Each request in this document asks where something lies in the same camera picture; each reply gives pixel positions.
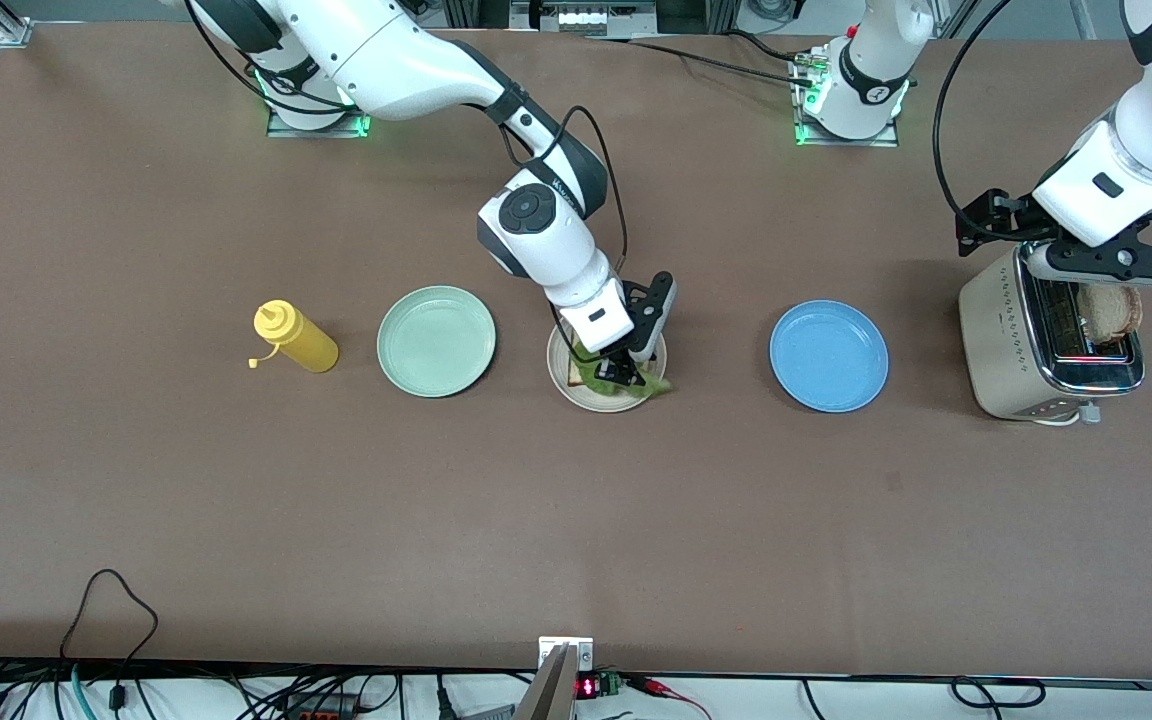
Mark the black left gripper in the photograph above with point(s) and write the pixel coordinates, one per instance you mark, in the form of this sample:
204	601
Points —
993	216

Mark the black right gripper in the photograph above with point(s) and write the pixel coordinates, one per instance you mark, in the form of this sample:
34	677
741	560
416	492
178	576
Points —
619	367

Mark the green lettuce leaf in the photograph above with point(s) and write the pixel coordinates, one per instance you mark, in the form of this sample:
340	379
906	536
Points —
651	388

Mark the yellow mustard squeeze bottle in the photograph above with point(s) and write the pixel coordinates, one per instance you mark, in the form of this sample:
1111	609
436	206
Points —
308	345

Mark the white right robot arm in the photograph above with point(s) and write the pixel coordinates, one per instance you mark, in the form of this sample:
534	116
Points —
386	60

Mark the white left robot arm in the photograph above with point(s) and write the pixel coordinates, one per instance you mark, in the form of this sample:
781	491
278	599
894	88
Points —
876	60

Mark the beige plate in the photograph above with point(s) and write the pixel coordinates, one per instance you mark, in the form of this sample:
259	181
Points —
601	404

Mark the light green plate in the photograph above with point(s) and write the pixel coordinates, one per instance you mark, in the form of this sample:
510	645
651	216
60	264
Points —
436	342

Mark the blue plate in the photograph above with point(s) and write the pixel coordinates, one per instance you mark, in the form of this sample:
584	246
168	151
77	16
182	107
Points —
829	357

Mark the beige chrome toaster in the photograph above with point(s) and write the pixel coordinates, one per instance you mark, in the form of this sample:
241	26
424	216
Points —
996	340

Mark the red LED display module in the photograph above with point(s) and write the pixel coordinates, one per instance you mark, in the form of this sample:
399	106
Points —
588	687

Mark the grey equipment box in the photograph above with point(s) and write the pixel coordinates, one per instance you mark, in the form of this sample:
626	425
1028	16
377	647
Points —
581	18

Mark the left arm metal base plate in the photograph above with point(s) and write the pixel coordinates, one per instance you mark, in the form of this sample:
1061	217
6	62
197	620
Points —
846	143

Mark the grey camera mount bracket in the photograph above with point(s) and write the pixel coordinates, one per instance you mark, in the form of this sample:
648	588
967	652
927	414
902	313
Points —
556	690

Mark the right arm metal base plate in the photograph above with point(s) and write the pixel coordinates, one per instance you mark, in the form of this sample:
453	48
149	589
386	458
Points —
286	132

